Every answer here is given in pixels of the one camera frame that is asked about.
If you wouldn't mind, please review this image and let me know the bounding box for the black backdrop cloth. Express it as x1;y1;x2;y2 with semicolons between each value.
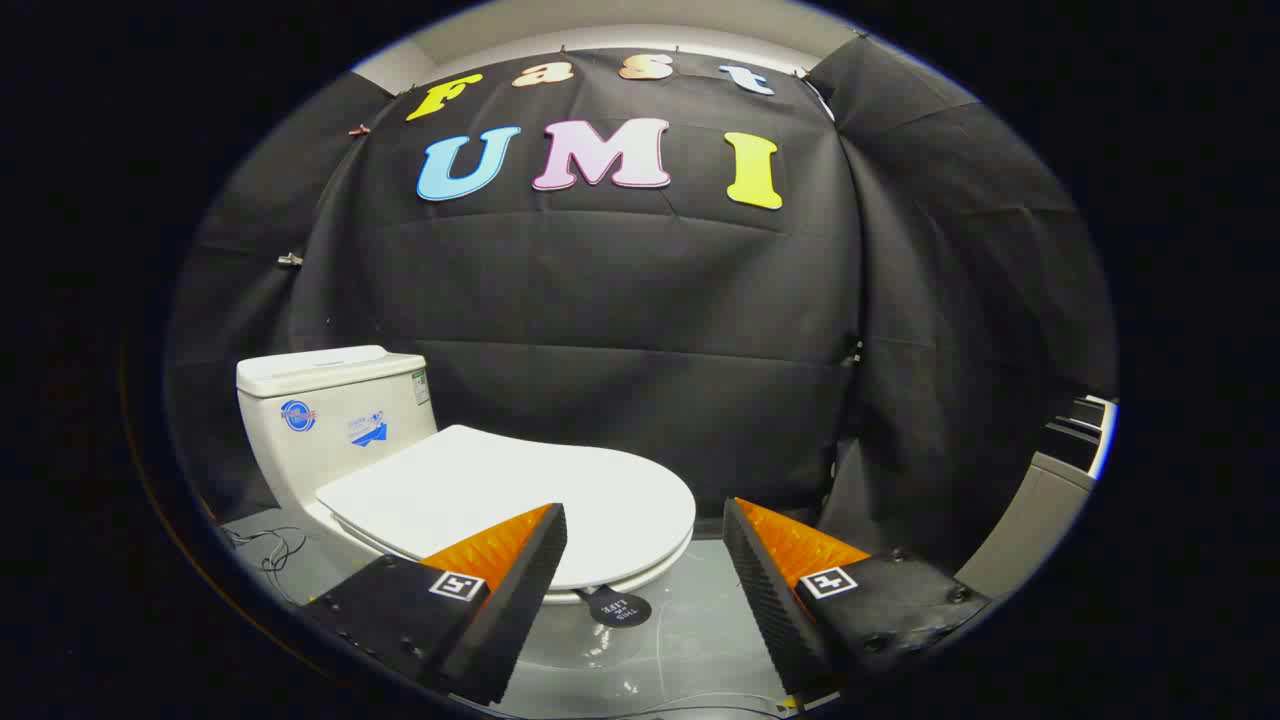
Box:
165;35;1118;571

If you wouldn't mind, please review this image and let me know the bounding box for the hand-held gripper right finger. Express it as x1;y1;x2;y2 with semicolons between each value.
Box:
722;497;993;698

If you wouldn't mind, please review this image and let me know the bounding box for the black round lid lift tab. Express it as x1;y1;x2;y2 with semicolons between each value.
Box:
589;585;653;629

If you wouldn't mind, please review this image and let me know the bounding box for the white toilet lid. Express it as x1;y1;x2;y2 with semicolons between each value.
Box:
316;425;697;591

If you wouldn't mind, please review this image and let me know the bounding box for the black floor cable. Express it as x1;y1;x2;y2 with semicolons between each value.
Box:
222;525;309;603

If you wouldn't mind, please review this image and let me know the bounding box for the white ceramic toilet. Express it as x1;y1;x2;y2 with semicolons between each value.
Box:
236;345;651;671

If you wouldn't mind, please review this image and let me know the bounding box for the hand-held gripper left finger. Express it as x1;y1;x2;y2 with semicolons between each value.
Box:
300;502;569;707

